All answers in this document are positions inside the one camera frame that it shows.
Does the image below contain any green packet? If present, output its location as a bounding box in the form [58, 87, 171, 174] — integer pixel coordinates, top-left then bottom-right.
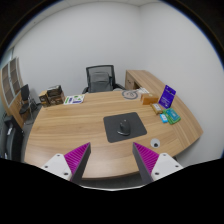
[164, 108, 181, 124]

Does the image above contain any desk cable grommet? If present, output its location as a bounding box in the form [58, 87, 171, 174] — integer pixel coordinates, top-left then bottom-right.
[150, 138, 160, 148]

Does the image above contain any orange cardboard box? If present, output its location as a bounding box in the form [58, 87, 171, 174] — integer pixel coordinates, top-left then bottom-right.
[141, 94, 158, 105]

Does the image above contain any yellow snack packet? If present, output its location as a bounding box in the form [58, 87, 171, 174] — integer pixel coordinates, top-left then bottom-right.
[151, 103, 163, 115]

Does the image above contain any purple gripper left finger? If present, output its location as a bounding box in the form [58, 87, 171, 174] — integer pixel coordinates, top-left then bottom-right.
[64, 143, 91, 184]

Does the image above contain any wooden side cabinet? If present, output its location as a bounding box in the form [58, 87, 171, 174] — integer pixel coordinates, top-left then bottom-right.
[125, 70, 156, 90]

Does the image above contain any small brown box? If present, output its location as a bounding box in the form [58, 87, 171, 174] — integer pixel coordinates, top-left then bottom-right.
[39, 90, 50, 107]

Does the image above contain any dark grey mouse pad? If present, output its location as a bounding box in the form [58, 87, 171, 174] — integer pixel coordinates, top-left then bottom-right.
[103, 112, 147, 143]

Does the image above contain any black equipment at left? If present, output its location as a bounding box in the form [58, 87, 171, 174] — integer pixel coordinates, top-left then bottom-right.
[0, 116, 24, 162]

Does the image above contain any black mesh office chair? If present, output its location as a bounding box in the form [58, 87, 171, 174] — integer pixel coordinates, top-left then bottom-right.
[82, 65, 124, 94]

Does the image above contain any purple sign stand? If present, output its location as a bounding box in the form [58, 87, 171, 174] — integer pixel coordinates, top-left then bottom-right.
[159, 85, 176, 109]

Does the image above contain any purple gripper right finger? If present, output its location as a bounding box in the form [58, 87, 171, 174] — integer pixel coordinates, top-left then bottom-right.
[132, 142, 159, 185]

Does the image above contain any white green leaflet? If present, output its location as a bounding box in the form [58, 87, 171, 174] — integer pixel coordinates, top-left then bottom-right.
[64, 94, 85, 105]

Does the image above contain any black computer mouse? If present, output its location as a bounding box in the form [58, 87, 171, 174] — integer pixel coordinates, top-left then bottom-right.
[117, 119, 131, 136]

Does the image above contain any wooden lattice shelf cabinet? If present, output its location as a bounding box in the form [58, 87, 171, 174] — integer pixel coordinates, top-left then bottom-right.
[0, 57, 28, 127]

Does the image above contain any dark brown box stack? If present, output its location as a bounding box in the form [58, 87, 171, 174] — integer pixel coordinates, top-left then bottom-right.
[47, 85, 65, 105]

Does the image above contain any black side chair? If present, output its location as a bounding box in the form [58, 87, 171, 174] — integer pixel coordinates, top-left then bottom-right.
[19, 84, 37, 122]

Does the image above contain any small blue packet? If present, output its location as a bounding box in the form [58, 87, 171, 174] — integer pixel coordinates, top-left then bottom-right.
[160, 114, 168, 123]

